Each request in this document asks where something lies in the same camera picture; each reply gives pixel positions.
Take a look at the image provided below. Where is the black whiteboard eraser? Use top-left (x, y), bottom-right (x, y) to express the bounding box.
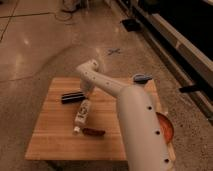
top-left (61, 91), bottom-right (85, 104)

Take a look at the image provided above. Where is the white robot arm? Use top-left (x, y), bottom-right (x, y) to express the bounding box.
top-left (76, 60), bottom-right (175, 171)

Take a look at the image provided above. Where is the white plastic bottle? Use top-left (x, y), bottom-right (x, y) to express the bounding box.
top-left (74, 99), bottom-right (91, 133)

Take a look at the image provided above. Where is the wooden table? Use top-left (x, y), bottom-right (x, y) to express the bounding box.
top-left (24, 77), bottom-right (177, 171)

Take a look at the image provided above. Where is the dark red chili pepper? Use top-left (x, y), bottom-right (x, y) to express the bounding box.
top-left (82, 128), bottom-right (106, 136)

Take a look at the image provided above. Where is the black floor object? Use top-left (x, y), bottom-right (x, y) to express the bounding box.
top-left (121, 19), bottom-right (140, 32)

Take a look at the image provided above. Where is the orange patterned plate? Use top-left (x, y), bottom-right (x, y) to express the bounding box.
top-left (156, 112), bottom-right (174, 144)

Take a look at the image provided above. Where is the grey object with cables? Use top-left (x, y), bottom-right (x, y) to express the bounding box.
top-left (54, 0), bottom-right (89, 22)

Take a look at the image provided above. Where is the long wall shelf unit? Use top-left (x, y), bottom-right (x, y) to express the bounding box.
top-left (115, 0), bottom-right (213, 118)

